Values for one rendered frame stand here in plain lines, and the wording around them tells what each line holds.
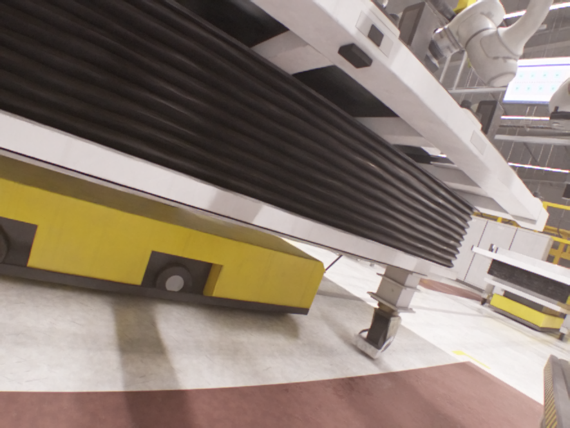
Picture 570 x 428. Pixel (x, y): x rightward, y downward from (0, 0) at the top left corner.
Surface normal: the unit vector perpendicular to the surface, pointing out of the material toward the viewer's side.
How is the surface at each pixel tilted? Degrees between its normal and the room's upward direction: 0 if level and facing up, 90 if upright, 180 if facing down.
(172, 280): 90
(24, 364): 0
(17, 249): 90
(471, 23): 102
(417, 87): 90
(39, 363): 0
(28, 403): 0
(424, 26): 90
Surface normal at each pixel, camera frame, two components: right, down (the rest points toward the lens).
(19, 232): 0.52, 0.25
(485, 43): -0.87, -0.07
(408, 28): -0.77, -0.26
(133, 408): 0.36, -0.93
